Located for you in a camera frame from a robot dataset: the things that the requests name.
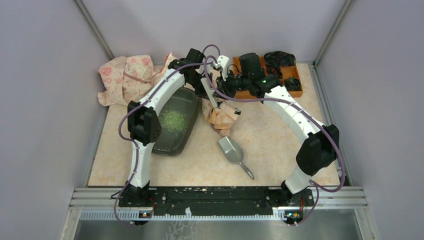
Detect orange wooden compartment organizer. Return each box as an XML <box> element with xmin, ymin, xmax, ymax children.
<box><xmin>230</xmin><ymin>53</ymin><xmax>304</xmax><ymax>99</ymax></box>

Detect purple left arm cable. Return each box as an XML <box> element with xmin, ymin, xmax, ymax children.
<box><xmin>113</xmin><ymin>44</ymin><xmax>222</xmax><ymax>227</ymax></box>

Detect pink cat litter bag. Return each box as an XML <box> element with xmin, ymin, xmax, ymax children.
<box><xmin>201</xmin><ymin>99</ymin><xmax>242</xmax><ymax>137</ymax></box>

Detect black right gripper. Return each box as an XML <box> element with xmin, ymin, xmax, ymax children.
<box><xmin>213</xmin><ymin>68</ymin><xmax>251</xmax><ymax>101</ymax></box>

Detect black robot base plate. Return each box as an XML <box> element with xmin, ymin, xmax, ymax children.
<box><xmin>132</xmin><ymin>186</ymin><xmax>314</xmax><ymax>217</ymax></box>

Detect orange black rolled tie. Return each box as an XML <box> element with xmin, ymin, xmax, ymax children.
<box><xmin>266</xmin><ymin>66</ymin><xmax>283</xmax><ymax>79</ymax></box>

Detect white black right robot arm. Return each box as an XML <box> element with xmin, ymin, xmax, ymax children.
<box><xmin>216</xmin><ymin>52</ymin><xmax>343</xmax><ymax>206</ymax></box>

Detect aluminium front frame rail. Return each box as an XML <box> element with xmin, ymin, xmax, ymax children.
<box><xmin>69</xmin><ymin>186</ymin><xmax>368</xmax><ymax>222</ymax></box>

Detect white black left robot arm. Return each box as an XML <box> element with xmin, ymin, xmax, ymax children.
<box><xmin>115</xmin><ymin>48</ymin><xmax>205</xmax><ymax>207</ymax></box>

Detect grey bag sealing clip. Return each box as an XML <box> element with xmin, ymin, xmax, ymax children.
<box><xmin>200</xmin><ymin>77</ymin><xmax>219</xmax><ymax>108</ymax></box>

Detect pink floral cloth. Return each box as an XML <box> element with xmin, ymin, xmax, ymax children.
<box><xmin>97</xmin><ymin>52</ymin><xmax>177</xmax><ymax>107</ymax></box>

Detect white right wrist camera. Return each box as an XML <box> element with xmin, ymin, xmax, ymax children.
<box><xmin>213</xmin><ymin>55</ymin><xmax>231</xmax><ymax>81</ymax></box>

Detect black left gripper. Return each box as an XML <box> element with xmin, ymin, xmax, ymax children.
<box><xmin>187</xmin><ymin>72</ymin><xmax>216</xmax><ymax>102</ymax></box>

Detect green litter granules pile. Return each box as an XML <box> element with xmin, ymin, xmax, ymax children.
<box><xmin>158</xmin><ymin>110</ymin><xmax>187</xmax><ymax>133</ymax></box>

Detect dark grey litter box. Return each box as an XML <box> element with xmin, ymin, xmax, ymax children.
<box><xmin>152</xmin><ymin>87</ymin><xmax>202</xmax><ymax>157</ymax></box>

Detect grey metal litter scoop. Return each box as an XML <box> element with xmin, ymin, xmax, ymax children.
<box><xmin>217</xmin><ymin>136</ymin><xmax>256</xmax><ymax>180</ymax></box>

